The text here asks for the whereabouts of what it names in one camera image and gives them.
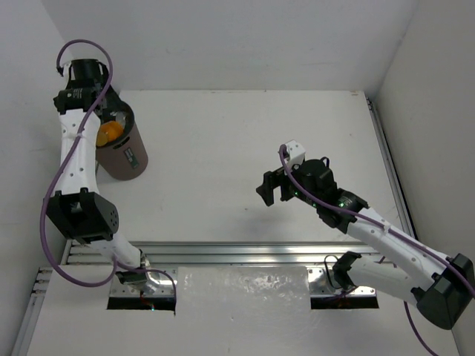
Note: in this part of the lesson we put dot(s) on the brown plastic waste bin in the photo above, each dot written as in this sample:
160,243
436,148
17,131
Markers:
125,158

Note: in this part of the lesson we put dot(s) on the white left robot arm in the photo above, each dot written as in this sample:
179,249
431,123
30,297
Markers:
98,128

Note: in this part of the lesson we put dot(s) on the aluminium rail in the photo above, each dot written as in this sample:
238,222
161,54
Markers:
401,206
164,259
28,325

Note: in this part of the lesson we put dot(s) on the aluminium right side rail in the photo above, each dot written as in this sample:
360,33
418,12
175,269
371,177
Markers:
401,206

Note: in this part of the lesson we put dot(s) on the clear bottle yellow cap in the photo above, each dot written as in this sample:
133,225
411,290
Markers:
101,139

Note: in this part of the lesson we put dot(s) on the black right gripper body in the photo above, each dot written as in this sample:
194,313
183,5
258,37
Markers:
287,190

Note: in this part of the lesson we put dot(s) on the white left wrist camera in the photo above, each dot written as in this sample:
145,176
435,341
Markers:
64,70

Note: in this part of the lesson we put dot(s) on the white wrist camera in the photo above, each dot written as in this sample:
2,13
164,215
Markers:
292,154
64,70

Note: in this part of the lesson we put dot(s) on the small orange juice bottle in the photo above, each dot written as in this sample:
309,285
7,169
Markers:
112,129

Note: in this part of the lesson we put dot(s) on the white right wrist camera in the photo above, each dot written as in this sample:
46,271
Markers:
292,154

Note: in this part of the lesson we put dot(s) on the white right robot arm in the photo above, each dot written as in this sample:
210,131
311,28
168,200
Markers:
439,286

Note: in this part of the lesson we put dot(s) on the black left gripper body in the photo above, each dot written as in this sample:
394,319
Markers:
110,107

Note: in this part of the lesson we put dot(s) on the aluminium left side rail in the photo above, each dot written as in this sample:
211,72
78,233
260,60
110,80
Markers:
28,325

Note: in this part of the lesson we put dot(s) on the aluminium front rail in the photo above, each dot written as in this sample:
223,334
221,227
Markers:
164,259

